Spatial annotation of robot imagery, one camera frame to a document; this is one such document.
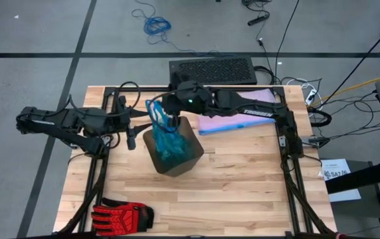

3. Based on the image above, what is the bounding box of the pink trash bag blue drawstring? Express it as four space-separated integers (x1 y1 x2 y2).
197 88 277 136

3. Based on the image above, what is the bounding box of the black perforated computer case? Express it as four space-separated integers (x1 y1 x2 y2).
168 55 258 86

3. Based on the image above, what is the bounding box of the white printed paper sheet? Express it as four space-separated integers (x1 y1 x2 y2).
318 158 363 203

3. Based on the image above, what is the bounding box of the red black work glove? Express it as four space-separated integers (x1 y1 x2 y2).
90 197 155 237

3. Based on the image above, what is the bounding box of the black aluminium table frame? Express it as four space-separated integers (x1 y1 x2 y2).
56 85 339 239

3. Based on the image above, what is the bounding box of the black floor cable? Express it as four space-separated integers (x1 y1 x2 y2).
274 0 301 84

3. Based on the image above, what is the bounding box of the black cable coil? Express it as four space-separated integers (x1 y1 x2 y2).
307 106 333 128

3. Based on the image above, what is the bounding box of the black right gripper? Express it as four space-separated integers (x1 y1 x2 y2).
163 81 213 127

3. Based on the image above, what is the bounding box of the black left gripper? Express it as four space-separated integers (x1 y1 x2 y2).
108 95 153 151

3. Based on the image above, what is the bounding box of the black power strip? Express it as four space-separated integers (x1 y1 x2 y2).
246 12 271 27

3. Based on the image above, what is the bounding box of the blue cable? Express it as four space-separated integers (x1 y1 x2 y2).
130 0 237 58

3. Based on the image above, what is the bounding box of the grey plastic trash bin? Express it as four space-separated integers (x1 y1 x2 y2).
142 116 205 178

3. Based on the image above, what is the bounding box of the grey rolling cart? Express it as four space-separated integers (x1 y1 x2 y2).
324 158 380 239

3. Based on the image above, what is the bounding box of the yellow cable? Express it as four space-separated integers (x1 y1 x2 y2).
310 73 380 108

